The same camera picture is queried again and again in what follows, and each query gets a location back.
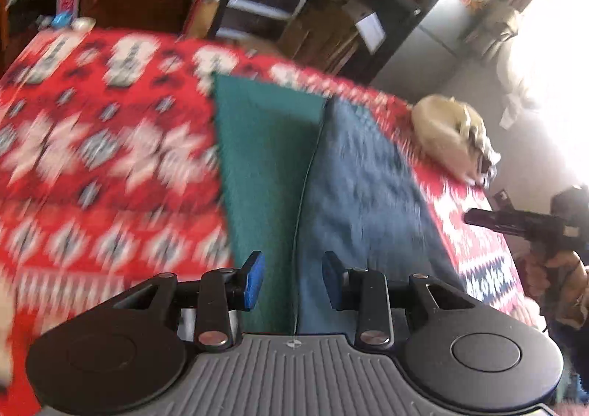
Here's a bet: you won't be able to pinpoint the blue denim shorts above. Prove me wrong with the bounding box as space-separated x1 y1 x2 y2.
294 98 464 337

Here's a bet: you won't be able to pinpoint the green cutting mat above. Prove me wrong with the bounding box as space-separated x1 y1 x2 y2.
213 73 325 334

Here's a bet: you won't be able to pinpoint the white curtain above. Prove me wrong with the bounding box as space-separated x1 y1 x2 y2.
478 6 553 132

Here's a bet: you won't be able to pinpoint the red patterned tablecloth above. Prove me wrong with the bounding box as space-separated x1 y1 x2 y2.
1 29 541 415

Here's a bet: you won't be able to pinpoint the cardboard boxes stack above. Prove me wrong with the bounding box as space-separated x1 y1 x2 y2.
278 0 387 75

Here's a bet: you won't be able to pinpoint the white ceramic pet bowl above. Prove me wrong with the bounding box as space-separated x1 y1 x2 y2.
70 17 96 32

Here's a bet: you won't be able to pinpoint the black shelf desk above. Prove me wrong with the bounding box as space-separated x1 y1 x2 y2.
207 0 421 84

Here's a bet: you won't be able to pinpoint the blue ceramic pet bowl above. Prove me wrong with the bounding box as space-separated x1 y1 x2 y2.
51 11 73 29

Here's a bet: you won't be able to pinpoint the wall power outlet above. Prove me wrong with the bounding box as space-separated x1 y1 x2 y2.
492 189 514 211

